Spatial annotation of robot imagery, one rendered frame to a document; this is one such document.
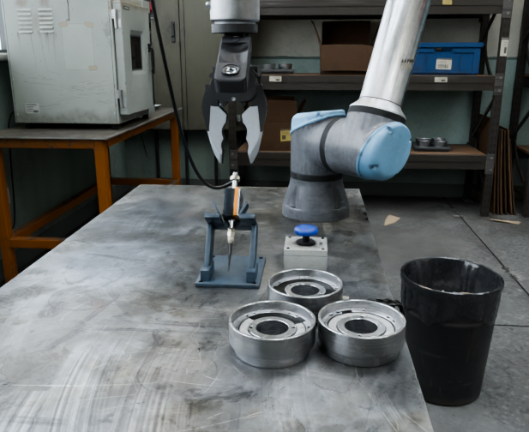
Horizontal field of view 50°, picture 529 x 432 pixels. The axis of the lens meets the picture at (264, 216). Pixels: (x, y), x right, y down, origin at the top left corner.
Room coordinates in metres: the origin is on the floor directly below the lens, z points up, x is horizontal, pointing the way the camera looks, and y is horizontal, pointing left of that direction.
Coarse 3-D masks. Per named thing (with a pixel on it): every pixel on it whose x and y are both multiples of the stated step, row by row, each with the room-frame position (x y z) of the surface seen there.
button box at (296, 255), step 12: (288, 240) 0.90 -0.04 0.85; (300, 240) 0.89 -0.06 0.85; (312, 240) 0.89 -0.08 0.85; (324, 240) 0.90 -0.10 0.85; (288, 252) 0.86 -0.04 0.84; (300, 252) 0.85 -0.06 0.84; (312, 252) 0.85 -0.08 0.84; (324, 252) 0.85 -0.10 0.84; (288, 264) 0.86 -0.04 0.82; (300, 264) 0.85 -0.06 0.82; (312, 264) 0.85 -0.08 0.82; (324, 264) 0.85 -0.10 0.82
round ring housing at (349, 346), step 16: (336, 304) 0.67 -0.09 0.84; (352, 304) 0.67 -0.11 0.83; (368, 304) 0.67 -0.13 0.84; (384, 304) 0.66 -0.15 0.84; (320, 320) 0.62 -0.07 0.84; (352, 320) 0.64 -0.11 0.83; (368, 320) 0.64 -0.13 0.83; (400, 320) 0.63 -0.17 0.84; (320, 336) 0.61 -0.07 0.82; (336, 336) 0.58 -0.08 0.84; (352, 336) 0.57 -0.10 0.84; (368, 336) 0.60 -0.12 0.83; (384, 336) 0.57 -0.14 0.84; (400, 336) 0.59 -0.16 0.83; (336, 352) 0.58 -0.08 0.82; (352, 352) 0.57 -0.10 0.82; (368, 352) 0.57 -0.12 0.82; (384, 352) 0.57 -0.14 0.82
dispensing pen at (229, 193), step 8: (232, 176) 0.91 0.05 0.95; (232, 184) 0.91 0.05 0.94; (224, 192) 0.89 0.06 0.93; (232, 192) 0.88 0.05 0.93; (224, 200) 0.88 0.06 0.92; (232, 200) 0.87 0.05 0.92; (224, 208) 0.87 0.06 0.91; (232, 208) 0.87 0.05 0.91; (224, 216) 0.86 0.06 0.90; (232, 216) 0.86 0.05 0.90; (232, 224) 0.87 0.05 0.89; (232, 232) 0.86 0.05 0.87; (232, 240) 0.85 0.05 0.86
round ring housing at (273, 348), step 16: (256, 304) 0.67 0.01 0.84; (272, 304) 0.67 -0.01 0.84; (288, 304) 0.66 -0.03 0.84; (240, 320) 0.64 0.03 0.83; (256, 320) 0.64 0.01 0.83; (272, 320) 0.64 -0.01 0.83; (288, 320) 0.64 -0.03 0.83; (240, 336) 0.58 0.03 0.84; (256, 336) 0.60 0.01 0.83; (272, 336) 0.60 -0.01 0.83; (288, 336) 0.60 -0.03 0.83; (304, 336) 0.58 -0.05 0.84; (240, 352) 0.58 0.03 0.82; (256, 352) 0.57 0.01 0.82; (272, 352) 0.57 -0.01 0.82; (288, 352) 0.57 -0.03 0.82; (304, 352) 0.58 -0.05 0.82; (272, 368) 0.57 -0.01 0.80
